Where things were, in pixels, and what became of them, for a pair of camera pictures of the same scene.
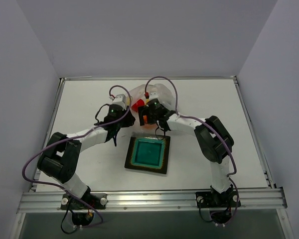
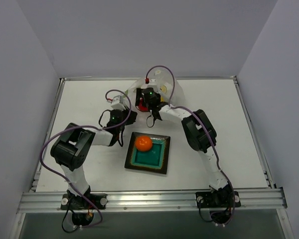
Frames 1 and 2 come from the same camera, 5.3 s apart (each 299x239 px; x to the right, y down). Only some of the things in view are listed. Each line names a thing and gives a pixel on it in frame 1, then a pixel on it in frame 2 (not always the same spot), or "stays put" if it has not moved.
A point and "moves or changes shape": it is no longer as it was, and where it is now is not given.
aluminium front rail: (154, 200) stays put
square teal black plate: (148, 154) stays put
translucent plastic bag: (165, 94) moves or changes shape
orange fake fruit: (147, 125) -> (143, 143)
